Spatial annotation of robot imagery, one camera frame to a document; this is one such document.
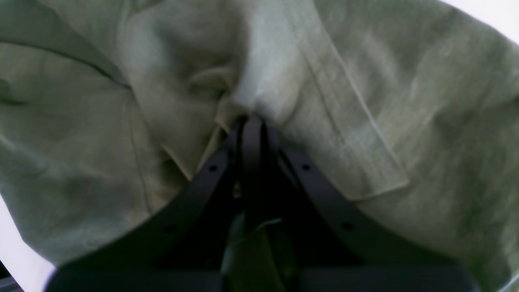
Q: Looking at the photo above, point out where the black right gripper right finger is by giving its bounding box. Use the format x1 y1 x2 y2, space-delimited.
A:
243 117 480 292

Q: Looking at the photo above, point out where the olive green T-shirt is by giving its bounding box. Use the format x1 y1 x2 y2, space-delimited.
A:
1 0 518 292

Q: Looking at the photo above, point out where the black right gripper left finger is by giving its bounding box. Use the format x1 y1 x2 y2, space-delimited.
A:
45 118 253 292

